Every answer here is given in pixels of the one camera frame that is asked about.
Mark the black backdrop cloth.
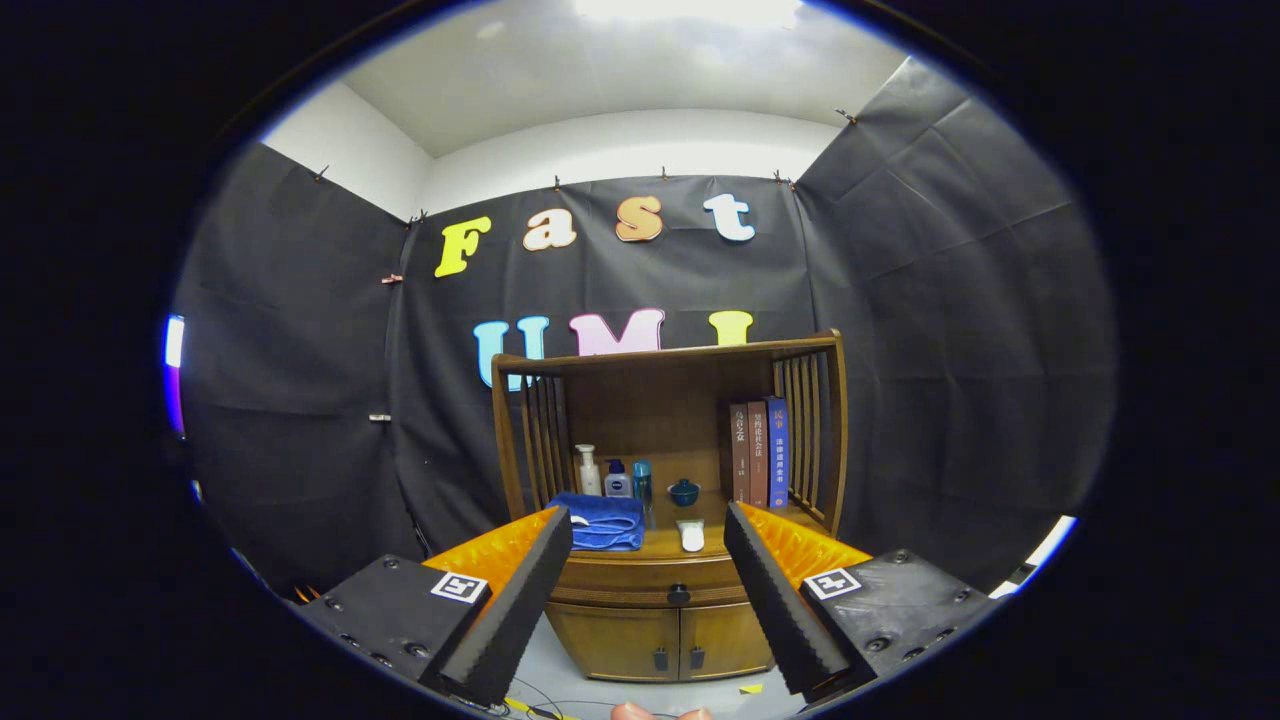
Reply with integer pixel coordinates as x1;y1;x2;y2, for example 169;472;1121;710
175;55;1116;601

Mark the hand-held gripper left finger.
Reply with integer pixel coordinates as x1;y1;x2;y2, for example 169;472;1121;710
300;505;574;706

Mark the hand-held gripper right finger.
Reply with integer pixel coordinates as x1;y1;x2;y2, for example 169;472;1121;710
724;500;1001;701

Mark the blue book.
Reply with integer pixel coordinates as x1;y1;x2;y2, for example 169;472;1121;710
766;396;790;509

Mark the wooden cabinet door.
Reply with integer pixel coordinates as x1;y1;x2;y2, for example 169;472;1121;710
680;603;776;681
545;603;681;683

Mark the reddish brown book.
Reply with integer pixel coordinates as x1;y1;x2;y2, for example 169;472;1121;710
748;400;769;509

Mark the thin black floor cable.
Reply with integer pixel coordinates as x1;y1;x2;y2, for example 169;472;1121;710
510;678;611;719

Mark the folded blue towel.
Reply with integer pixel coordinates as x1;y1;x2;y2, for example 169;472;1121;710
548;492;646;552

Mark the brown wooden cabinet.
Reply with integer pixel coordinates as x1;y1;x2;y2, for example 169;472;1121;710
490;328;849;683

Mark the wooden countertop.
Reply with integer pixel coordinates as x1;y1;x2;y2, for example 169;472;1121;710
555;490;831;561

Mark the dark brown book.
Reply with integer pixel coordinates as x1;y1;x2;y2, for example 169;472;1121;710
728;403;751;504

